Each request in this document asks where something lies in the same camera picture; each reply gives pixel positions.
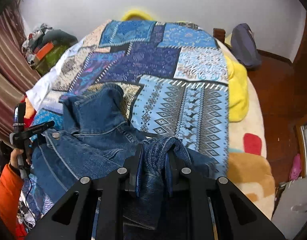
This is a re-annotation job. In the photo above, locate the blue denim jacket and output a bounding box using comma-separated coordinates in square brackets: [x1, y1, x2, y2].
[32, 83, 215, 239]

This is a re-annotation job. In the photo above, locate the orange jacket sleeve forearm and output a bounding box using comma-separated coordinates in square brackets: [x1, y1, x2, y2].
[0, 164, 26, 239]

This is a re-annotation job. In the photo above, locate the pile of clothes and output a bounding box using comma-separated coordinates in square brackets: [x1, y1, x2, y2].
[21, 23, 78, 76]

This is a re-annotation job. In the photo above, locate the person's left hand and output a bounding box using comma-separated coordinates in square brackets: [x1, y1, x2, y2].
[9, 147, 32, 169]

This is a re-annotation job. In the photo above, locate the red orange plush toy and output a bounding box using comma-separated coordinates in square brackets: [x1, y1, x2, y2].
[21, 95, 37, 128]

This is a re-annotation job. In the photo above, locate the white sheet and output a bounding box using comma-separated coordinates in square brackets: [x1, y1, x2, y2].
[25, 38, 85, 112]

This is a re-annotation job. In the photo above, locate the colourful fleece blanket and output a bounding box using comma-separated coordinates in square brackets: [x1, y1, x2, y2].
[227, 77, 275, 219]

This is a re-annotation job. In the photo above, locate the striped maroon curtain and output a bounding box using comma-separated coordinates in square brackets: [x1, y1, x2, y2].
[0, 1, 40, 143]

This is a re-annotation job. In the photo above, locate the white cabinet with stickers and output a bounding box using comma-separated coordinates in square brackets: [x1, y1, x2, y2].
[272, 124, 307, 239]

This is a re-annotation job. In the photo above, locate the pink slipper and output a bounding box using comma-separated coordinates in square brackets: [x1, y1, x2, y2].
[289, 154, 302, 180]

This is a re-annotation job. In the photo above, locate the yellow plush blanket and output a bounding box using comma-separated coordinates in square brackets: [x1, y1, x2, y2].
[118, 11, 249, 128]

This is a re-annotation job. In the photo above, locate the blue patchwork bedspread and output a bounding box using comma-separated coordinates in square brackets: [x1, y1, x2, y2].
[26, 21, 229, 214]

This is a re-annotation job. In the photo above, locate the brown wooden door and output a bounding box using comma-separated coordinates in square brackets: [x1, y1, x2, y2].
[288, 7, 307, 131]

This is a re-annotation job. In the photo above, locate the grey purple bag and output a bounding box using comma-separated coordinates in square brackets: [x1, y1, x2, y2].
[231, 23, 262, 69]

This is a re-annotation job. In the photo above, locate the wooden bed post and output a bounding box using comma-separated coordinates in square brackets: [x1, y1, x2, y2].
[213, 28, 226, 43]

